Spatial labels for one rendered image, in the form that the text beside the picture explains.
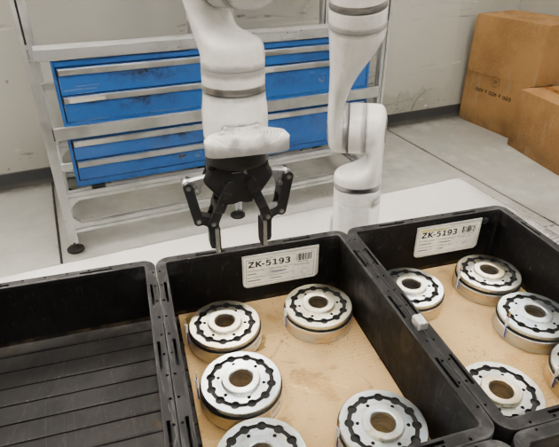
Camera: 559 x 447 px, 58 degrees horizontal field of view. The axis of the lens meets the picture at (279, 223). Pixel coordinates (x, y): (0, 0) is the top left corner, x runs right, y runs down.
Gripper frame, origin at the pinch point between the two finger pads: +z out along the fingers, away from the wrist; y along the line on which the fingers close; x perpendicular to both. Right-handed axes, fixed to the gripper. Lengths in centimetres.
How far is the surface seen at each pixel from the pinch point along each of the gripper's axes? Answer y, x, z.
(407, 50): -186, -285, 43
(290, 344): -6.0, 3.7, 17.3
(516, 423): -20.9, 30.2, 7.3
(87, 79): 28, -171, 20
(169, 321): 10.5, 5.5, 7.4
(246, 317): -0.4, -0.1, 14.1
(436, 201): -65, -50, 30
